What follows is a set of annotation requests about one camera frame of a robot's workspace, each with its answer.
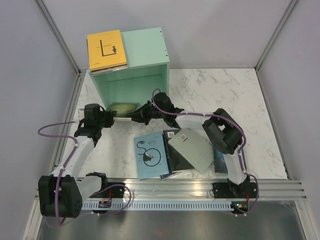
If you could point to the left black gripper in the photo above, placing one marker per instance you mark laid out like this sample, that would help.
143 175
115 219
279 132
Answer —
110 116

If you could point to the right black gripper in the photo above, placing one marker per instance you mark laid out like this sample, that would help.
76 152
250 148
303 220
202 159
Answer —
138 115

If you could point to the green forest cover book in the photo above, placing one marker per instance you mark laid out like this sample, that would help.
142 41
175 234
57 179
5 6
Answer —
121 110

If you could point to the dark purple galaxy book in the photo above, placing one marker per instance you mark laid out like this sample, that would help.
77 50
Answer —
110 70

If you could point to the light blue book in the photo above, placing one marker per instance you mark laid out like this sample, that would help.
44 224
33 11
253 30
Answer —
150 155

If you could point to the black file folder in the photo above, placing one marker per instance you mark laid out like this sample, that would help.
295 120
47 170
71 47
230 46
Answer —
176 161

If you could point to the yellow book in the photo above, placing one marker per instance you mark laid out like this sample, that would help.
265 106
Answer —
108 37

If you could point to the blue ocean cover book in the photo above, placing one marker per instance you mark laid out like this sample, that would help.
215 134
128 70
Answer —
219 163

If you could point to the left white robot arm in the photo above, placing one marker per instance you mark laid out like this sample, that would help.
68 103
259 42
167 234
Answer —
61 194

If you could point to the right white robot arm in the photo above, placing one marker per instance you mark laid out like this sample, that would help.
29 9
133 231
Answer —
221 129

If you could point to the mint green open cabinet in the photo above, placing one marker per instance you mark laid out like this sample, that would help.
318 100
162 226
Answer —
148 68

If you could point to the grey green notebook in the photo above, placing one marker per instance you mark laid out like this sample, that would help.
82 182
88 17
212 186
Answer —
194 148

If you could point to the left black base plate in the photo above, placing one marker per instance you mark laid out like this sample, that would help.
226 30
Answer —
115 190

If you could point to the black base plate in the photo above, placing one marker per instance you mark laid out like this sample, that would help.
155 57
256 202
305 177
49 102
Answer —
222 190
115 190

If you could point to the aluminium rail beam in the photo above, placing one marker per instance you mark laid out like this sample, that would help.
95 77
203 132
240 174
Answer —
196 188

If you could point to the white slotted cable duct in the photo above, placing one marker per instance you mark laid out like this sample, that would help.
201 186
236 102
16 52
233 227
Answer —
157 205

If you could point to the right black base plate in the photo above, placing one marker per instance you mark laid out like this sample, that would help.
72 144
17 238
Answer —
222 190

